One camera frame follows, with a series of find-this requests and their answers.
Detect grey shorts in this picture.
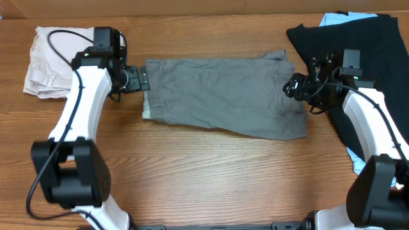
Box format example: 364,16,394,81
143,50,307,140

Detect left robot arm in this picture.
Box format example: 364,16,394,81
26,27,150,229

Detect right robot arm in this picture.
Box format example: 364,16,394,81
282,49,408,229

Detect folded beige shorts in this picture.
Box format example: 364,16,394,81
23,27,94,99

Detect black garment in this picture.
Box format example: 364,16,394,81
285,13,409,160

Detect light blue garment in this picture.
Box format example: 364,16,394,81
319,11,400,174

